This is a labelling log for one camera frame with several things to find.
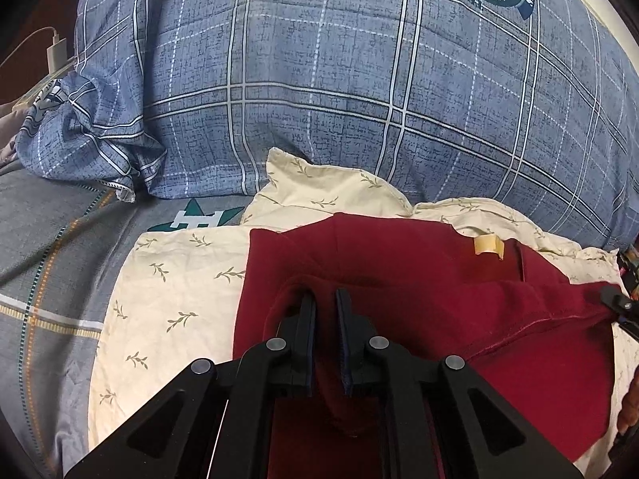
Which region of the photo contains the red knit sweater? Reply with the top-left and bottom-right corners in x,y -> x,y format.
233,214 -> 614,478

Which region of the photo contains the right hand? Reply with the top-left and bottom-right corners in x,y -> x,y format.
616,372 -> 639,436

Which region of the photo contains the black box with red label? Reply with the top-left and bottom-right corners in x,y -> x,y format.
617,245 -> 639,301

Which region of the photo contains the cream leaf-print pillow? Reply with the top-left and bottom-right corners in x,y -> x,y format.
86,146 -> 639,479

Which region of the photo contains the grey plaid bed sheet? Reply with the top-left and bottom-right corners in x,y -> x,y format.
1,161 -> 249,478

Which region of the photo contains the blue plaid quilt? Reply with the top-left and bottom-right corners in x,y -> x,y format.
16,0 -> 638,250

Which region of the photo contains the white charger plug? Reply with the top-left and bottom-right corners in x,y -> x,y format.
47,35 -> 70,75

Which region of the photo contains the white charger cable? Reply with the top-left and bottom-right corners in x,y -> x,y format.
0,25 -> 59,68

